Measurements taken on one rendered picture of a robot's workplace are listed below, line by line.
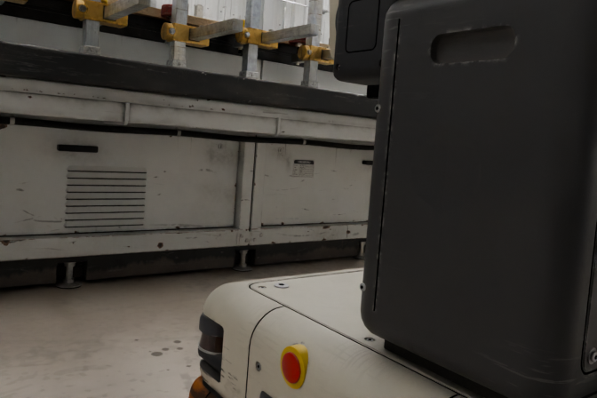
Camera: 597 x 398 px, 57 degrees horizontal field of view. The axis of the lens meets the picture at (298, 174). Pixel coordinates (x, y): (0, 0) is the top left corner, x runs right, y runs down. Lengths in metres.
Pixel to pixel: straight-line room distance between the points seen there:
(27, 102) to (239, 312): 0.94
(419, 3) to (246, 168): 1.51
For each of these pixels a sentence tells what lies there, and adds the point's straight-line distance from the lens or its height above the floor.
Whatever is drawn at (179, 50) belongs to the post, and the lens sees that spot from 1.68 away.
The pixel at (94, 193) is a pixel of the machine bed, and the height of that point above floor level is 0.30.
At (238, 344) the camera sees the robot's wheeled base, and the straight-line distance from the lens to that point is 0.82.
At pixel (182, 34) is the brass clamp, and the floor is 0.80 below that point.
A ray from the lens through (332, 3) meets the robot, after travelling 0.98.
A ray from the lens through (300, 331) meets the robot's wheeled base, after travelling 0.73.
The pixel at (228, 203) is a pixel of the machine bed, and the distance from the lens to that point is 2.07.
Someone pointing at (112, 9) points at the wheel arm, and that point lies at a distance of 1.55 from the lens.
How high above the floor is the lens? 0.52
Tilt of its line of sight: 4 degrees down
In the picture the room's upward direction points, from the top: 4 degrees clockwise
